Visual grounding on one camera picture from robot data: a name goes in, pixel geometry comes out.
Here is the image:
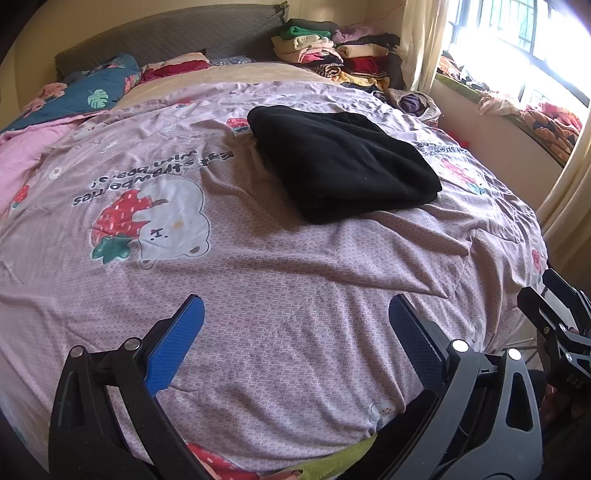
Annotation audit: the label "blue floral quilt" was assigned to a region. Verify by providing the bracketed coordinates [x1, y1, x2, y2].
[0, 52, 141, 134]

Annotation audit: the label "window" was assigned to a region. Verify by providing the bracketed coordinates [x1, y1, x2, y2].
[443, 0, 591, 116]

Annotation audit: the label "strawberry print duvet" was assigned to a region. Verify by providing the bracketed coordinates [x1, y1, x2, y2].
[0, 80, 550, 467]

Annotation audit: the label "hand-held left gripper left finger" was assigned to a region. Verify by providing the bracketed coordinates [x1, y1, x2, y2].
[48, 294, 206, 480]

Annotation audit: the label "red pillow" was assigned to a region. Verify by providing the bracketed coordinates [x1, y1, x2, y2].
[139, 52, 211, 84]

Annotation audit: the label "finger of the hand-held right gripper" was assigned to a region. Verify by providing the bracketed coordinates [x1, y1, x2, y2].
[517, 287, 585, 356]
[541, 268, 591, 324]

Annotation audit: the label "black sweater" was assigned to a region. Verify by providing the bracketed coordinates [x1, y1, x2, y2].
[247, 105, 443, 225]

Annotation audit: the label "grey quilted headboard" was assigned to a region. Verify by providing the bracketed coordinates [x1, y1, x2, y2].
[54, 2, 289, 79]

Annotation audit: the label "pink quilt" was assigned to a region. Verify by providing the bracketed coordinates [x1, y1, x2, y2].
[0, 115, 88, 217]

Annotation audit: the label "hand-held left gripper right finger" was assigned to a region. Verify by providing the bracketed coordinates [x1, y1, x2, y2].
[389, 294, 543, 480]

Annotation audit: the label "pile of folded clothes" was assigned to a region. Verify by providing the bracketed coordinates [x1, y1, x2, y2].
[271, 18, 404, 93]

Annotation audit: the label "person's green clothing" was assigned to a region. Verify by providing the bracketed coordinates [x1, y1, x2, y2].
[272, 434, 379, 480]

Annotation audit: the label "cream curtain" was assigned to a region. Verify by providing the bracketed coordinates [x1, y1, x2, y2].
[399, 0, 451, 93]
[536, 99, 591, 296]

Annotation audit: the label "beige bed sheet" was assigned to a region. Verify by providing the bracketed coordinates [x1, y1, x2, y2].
[111, 61, 342, 112]

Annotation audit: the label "clothes on windowsill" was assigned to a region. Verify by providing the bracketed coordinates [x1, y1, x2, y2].
[436, 51, 583, 162]

